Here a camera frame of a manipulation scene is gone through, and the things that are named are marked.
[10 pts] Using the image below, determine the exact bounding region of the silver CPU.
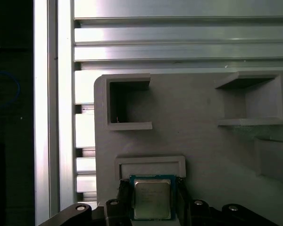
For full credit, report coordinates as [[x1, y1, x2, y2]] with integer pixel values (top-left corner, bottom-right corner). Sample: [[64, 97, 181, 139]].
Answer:
[[129, 174, 177, 221]]

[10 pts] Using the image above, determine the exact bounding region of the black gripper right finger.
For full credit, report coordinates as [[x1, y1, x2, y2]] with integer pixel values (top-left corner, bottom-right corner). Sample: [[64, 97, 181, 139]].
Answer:
[[176, 178, 281, 226]]

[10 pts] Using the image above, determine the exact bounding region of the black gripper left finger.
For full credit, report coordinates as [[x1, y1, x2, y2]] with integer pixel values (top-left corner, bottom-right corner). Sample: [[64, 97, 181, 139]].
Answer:
[[39, 180, 134, 226]]

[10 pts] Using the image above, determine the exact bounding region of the grey parts rack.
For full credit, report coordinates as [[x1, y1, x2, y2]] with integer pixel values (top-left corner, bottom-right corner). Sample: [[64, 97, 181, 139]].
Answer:
[[93, 70, 283, 226]]

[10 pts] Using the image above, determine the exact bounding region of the thin blue cable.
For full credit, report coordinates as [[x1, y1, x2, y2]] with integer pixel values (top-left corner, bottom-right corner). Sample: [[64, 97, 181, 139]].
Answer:
[[0, 72, 21, 111]]

